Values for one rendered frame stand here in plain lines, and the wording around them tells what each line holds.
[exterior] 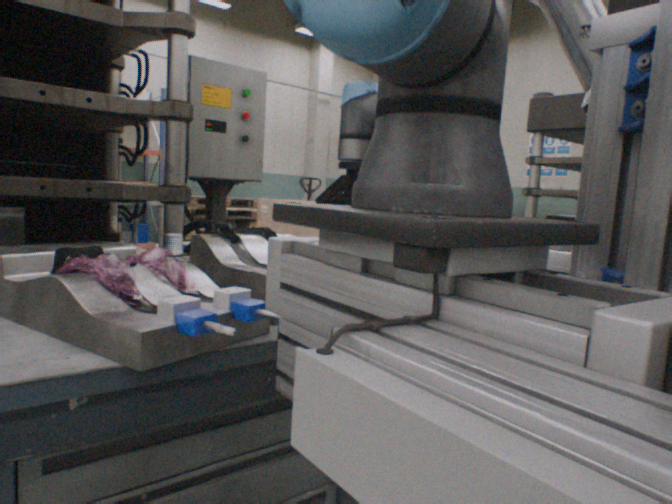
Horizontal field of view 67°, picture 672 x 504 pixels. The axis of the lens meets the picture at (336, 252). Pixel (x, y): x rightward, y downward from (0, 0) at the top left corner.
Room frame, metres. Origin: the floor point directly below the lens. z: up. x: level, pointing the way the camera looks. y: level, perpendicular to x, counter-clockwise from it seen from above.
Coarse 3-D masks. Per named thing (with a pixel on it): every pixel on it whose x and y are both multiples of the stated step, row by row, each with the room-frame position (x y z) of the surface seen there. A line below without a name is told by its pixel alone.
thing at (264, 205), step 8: (264, 200) 5.59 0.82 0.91; (272, 200) 5.48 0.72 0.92; (280, 200) 5.65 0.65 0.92; (288, 200) 5.74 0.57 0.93; (296, 200) 6.03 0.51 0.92; (264, 208) 5.59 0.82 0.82; (272, 208) 5.48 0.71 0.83; (264, 216) 5.57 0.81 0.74; (264, 224) 5.57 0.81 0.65; (272, 224) 5.46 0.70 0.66; (280, 224) 5.36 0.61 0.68; (288, 224) 5.26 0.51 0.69; (280, 232) 5.37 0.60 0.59; (288, 232) 5.27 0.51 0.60; (296, 232) 5.17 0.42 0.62; (304, 232) 5.08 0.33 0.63; (312, 232) 4.99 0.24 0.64
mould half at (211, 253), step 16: (192, 240) 1.19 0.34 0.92; (208, 240) 1.14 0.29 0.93; (224, 240) 1.16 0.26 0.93; (256, 240) 1.22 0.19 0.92; (192, 256) 1.19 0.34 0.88; (208, 256) 1.12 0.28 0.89; (224, 256) 1.10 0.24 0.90; (256, 256) 1.15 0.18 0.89; (208, 272) 1.12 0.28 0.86; (224, 272) 1.06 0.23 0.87; (240, 272) 1.01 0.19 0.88; (256, 272) 0.96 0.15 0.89; (256, 288) 0.96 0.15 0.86; (272, 320) 0.91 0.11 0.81
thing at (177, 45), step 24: (168, 0) 1.56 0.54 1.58; (168, 48) 1.55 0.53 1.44; (168, 72) 1.55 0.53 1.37; (168, 96) 1.55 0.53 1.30; (168, 144) 1.55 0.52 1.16; (168, 168) 1.55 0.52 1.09; (168, 216) 1.54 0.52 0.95; (96, 240) 2.09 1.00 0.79; (120, 240) 2.10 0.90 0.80; (168, 240) 1.55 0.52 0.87
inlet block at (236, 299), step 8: (224, 288) 0.83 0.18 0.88; (232, 288) 0.83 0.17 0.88; (240, 288) 0.83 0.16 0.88; (216, 296) 0.80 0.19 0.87; (224, 296) 0.79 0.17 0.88; (232, 296) 0.79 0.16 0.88; (240, 296) 0.81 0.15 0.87; (248, 296) 0.83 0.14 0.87; (216, 304) 0.80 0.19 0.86; (224, 304) 0.79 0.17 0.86; (232, 304) 0.79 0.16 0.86; (240, 304) 0.78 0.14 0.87; (248, 304) 0.78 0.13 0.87; (256, 304) 0.78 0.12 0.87; (264, 304) 0.80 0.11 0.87; (240, 312) 0.78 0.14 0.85; (248, 312) 0.77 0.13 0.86; (256, 312) 0.78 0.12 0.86; (264, 312) 0.77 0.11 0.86; (240, 320) 0.78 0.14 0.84; (248, 320) 0.77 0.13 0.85; (256, 320) 0.78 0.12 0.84
